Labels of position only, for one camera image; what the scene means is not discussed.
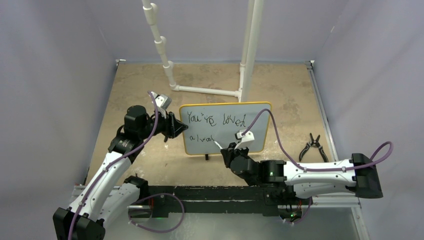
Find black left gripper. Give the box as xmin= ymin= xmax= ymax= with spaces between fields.
xmin=139 ymin=107 xmax=188 ymax=140

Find yellow framed whiteboard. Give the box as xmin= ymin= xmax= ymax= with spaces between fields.
xmin=179 ymin=101 xmax=272 ymax=155

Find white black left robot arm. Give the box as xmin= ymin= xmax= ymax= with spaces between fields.
xmin=52 ymin=105 xmax=188 ymax=240

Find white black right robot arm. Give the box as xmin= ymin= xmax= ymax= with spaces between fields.
xmin=220 ymin=142 xmax=383 ymax=204

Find black pliers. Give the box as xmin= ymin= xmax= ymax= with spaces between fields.
xmin=298 ymin=133 xmax=329 ymax=163

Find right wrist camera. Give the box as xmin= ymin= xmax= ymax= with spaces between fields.
xmin=234 ymin=130 xmax=255 ymax=150

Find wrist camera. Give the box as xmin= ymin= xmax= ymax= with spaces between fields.
xmin=150 ymin=91 xmax=172 ymax=119
xmin=234 ymin=130 xmax=255 ymax=150

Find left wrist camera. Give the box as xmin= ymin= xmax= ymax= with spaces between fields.
xmin=150 ymin=91 xmax=172 ymax=119

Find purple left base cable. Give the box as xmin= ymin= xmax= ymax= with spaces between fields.
xmin=127 ymin=192 xmax=185 ymax=234

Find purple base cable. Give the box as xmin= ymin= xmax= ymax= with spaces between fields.
xmin=127 ymin=192 xmax=185 ymax=234
xmin=280 ymin=198 xmax=316 ymax=226

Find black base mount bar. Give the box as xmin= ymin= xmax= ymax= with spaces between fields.
xmin=127 ymin=174 xmax=314 ymax=220

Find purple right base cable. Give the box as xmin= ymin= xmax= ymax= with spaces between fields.
xmin=280 ymin=198 xmax=316 ymax=226

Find aluminium table edge rail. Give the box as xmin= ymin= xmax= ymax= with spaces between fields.
xmin=304 ymin=61 xmax=370 ymax=240

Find white PVC pipe frame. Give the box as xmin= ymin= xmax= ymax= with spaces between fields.
xmin=141 ymin=0 xmax=265 ymax=104

